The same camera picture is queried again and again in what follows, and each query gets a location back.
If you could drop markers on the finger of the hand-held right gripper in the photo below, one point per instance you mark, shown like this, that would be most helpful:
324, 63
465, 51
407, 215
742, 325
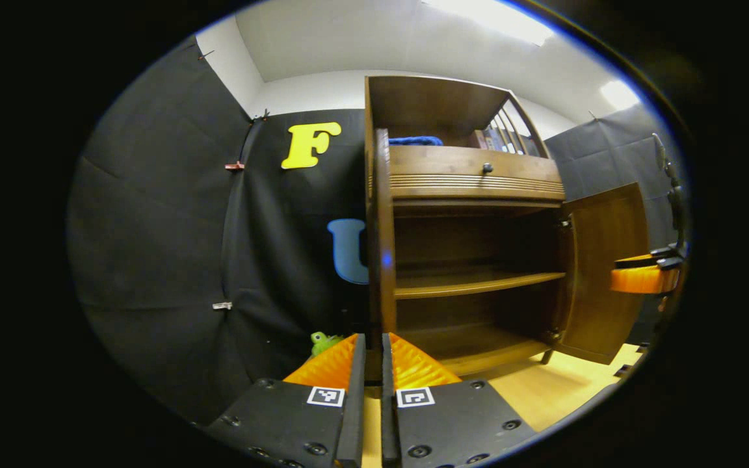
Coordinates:
662, 251
641, 279

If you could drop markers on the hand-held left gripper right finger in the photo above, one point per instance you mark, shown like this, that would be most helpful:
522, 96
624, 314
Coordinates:
388, 422

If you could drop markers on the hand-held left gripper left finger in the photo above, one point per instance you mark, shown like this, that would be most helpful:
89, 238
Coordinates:
352, 422

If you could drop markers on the wooden cabinet door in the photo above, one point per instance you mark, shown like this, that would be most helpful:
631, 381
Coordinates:
384, 227
602, 260

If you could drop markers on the wooden double-door shoe cabinet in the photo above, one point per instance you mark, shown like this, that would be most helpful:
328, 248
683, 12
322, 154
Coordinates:
433, 104

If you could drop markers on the wooden cabinet shelf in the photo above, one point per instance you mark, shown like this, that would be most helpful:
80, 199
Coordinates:
465, 285

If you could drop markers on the wooden cabinet drawer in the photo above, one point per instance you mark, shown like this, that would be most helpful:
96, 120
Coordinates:
439, 166

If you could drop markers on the black backdrop cloth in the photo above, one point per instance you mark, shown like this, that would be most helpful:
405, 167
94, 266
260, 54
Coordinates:
615, 149
166, 227

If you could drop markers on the green toy frog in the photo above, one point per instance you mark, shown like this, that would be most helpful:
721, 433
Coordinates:
324, 343

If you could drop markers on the small ceiling light panel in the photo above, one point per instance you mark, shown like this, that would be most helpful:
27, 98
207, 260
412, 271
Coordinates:
619, 94

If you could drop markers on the silver clip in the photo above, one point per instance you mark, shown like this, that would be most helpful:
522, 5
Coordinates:
222, 305

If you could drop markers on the pink spine book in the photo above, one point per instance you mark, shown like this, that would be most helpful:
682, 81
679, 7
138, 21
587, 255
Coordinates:
480, 140

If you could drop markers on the blue folded cloth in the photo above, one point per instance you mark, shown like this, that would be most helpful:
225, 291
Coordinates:
415, 140

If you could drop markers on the red clip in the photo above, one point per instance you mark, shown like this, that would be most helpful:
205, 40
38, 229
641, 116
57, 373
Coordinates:
235, 166

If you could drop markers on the black clip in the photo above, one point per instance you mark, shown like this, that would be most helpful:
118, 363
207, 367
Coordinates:
261, 117

